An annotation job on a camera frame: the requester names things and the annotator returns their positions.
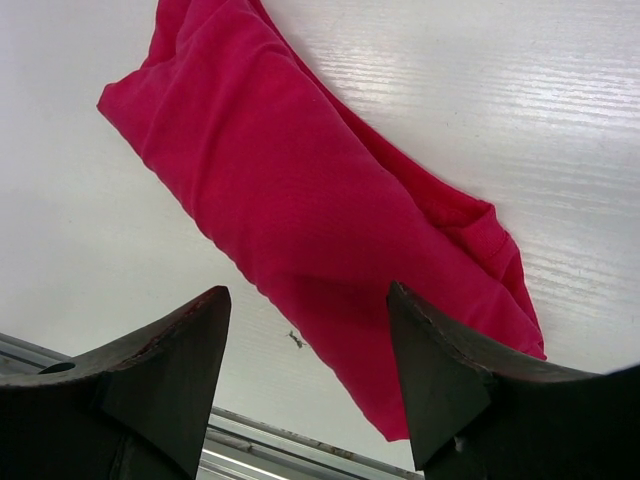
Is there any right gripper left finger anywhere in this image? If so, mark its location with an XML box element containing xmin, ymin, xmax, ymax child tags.
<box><xmin>1</xmin><ymin>286</ymin><xmax>231</xmax><ymax>479</ymax></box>

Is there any aluminium mounting rail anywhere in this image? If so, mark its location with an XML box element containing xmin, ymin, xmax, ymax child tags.
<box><xmin>0</xmin><ymin>332</ymin><xmax>426</xmax><ymax>480</ymax></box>

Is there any pink t-shirt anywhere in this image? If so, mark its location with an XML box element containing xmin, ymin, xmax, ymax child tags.
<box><xmin>98</xmin><ymin>1</ymin><xmax>544</xmax><ymax>441</ymax></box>

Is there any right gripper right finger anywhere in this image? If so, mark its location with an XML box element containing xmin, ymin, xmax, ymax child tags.
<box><xmin>387</xmin><ymin>283</ymin><xmax>639</xmax><ymax>479</ymax></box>

